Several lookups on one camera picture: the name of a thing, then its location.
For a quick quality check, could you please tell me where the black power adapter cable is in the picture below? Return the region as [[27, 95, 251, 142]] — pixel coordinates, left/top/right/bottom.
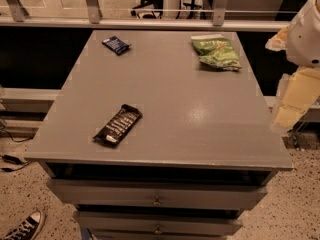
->
[[0, 153, 32, 173]]

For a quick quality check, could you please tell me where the green jalapeno chip bag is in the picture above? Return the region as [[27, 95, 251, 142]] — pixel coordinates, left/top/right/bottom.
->
[[191, 34, 241, 71]]

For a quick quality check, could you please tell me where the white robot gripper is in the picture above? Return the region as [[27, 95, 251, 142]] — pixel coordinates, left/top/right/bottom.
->
[[265, 0, 320, 134]]

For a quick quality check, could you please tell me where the blue snack packet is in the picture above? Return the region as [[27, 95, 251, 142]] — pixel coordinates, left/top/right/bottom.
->
[[102, 36, 130, 56]]

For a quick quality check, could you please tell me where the black candy bar wrapper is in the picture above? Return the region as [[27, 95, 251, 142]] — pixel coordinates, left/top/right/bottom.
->
[[93, 104, 143, 147]]

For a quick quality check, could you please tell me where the grey drawer cabinet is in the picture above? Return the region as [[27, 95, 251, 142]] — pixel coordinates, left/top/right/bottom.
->
[[26, 30, 292, 240]]

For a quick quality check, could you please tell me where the black white sneaker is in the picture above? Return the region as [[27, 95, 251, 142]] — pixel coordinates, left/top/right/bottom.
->
[[1, 210, 46, 240]]

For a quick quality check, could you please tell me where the metal railing frame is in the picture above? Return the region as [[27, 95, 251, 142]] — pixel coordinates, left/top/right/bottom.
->
[[0, 0, 294, 32]]

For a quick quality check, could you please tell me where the black office chair base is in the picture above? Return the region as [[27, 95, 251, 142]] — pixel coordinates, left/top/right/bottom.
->
[[131, 0, 163, 19]]

